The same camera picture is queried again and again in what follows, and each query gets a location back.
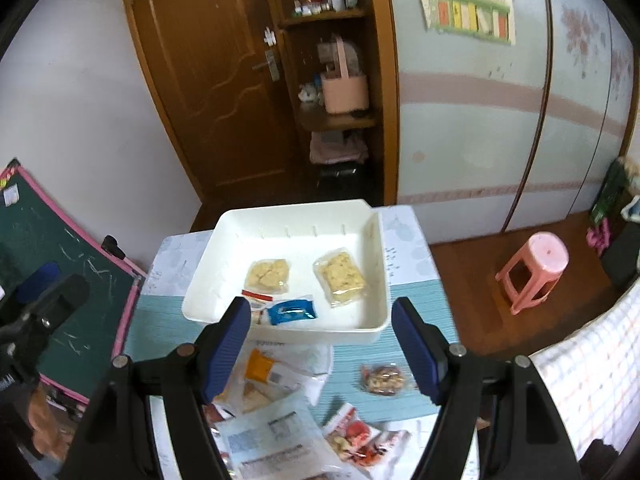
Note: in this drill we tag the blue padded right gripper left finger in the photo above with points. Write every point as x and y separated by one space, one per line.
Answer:
219 346

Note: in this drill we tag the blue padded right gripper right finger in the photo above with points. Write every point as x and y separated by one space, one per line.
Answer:
424 347

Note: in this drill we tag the blue white snack packet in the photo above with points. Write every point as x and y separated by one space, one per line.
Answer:
283 311

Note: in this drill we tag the clear packet nut snack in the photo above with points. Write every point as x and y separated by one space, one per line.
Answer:
382 380

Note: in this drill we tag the orange white snack packet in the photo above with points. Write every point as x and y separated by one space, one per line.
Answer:
265 372

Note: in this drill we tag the yellow cracker packet left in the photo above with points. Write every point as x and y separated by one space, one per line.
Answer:
268 276

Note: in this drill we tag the yellow cracker packet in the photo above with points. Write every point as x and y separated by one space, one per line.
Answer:
340 278
268 276

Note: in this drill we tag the yellow cracker packet right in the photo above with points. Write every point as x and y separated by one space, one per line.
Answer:
340 278

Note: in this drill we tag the red white snack packet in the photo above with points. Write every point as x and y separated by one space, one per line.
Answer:
354 441

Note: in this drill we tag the white plastic tray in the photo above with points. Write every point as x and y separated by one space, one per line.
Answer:
304 235

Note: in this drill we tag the pink plastic stool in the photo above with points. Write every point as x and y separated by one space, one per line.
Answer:
545 257

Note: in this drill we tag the checked white bedding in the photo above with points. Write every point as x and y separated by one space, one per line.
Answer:
593 376

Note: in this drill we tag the pink basket on shelf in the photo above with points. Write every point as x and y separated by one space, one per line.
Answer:
345 87

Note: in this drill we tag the brown wooden door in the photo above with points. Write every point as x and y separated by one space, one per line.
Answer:
214 83

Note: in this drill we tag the green chalkboard pink frame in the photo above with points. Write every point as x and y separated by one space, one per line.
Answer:
37 235

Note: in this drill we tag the colourful wall poster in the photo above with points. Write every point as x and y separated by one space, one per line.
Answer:
490 20

